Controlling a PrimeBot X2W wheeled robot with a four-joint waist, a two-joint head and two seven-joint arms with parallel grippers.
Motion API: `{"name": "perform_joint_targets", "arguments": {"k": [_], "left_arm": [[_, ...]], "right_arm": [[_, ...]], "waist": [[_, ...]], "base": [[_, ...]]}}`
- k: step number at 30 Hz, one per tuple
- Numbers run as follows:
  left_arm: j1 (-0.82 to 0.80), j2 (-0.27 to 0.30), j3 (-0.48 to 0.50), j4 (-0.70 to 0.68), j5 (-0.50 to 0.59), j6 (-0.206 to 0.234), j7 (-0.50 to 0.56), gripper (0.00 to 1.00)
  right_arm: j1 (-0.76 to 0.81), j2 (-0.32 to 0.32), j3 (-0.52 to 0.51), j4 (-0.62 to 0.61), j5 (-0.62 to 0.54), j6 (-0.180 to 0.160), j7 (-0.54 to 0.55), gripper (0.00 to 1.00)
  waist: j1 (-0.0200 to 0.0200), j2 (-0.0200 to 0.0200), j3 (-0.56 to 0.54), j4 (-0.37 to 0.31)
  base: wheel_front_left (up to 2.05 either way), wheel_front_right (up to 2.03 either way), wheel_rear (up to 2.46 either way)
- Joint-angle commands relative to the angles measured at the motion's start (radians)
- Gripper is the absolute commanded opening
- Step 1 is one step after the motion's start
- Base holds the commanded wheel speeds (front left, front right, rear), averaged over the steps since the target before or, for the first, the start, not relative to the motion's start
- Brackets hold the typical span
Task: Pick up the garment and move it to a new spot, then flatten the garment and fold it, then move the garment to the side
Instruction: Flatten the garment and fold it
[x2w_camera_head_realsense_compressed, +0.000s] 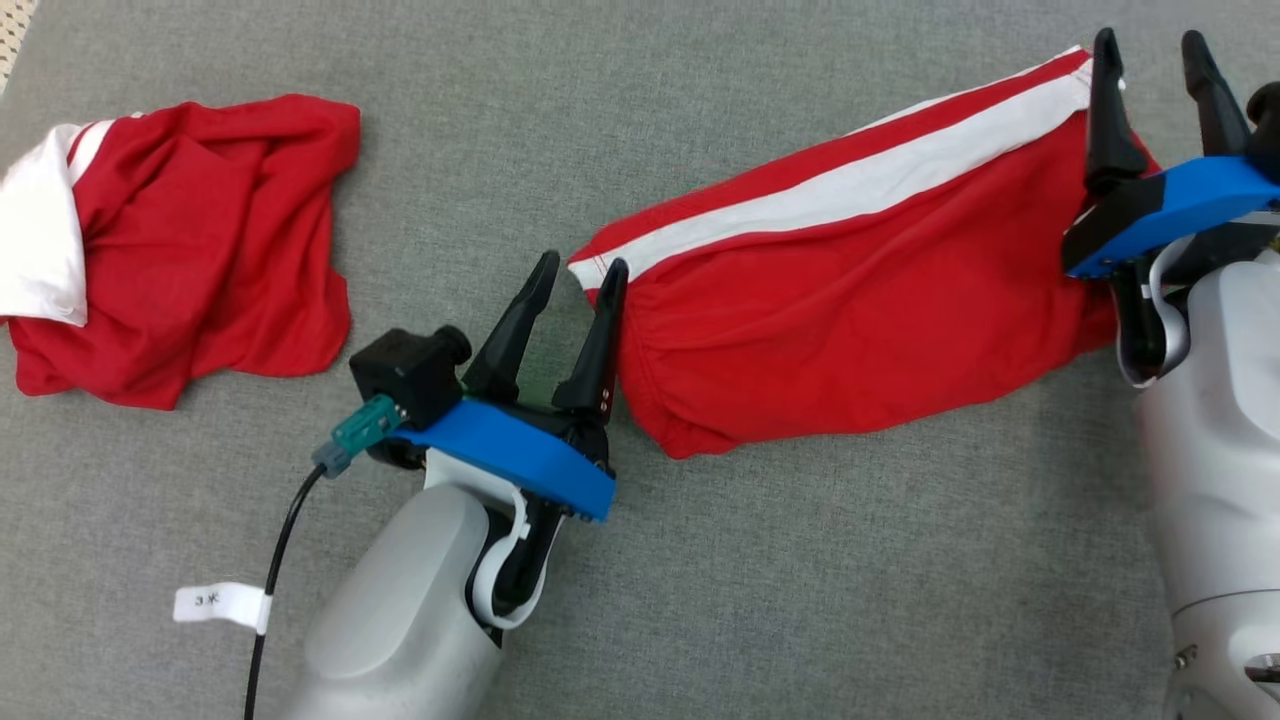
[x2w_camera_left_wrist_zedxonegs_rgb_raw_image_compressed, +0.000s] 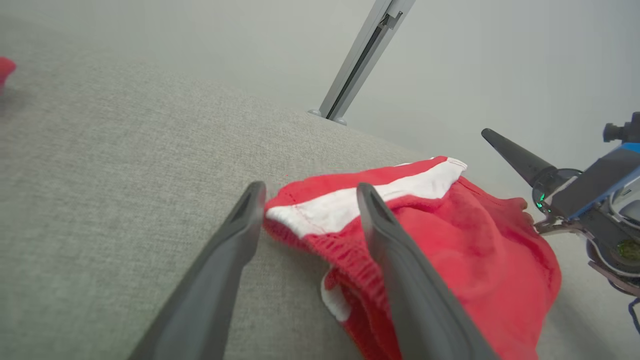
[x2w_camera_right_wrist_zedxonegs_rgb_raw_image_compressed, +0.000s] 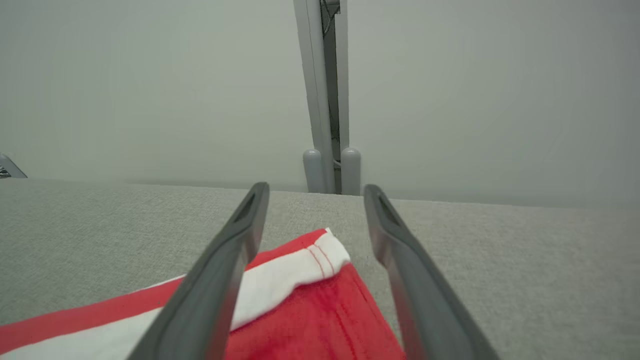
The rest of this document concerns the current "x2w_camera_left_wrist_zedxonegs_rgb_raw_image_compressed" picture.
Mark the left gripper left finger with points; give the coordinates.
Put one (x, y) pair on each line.
(205, 300)

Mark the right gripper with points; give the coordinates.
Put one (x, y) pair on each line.
(600, 190)

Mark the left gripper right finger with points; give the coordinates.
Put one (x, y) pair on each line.
(420, 310)

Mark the red shorts with white trim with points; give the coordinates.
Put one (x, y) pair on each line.
(475, 250)

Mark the red basketball jersey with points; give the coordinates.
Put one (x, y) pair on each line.
(5, 70)

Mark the grey fabric sofa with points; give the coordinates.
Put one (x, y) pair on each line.
(125, 175)

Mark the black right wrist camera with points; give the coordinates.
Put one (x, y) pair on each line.
(625, 131)

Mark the grey aluminium partition post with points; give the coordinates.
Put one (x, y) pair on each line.
(350, 65)

